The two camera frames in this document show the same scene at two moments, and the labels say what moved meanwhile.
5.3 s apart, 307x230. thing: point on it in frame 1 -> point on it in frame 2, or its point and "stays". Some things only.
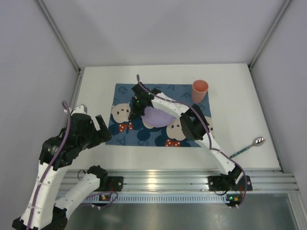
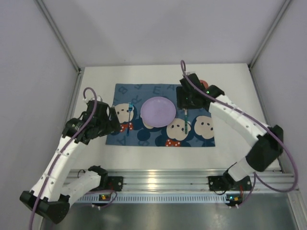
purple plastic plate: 156,118 stays
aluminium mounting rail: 181,180 stays
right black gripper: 134,111 -> 185,103
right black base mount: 228,183 stays
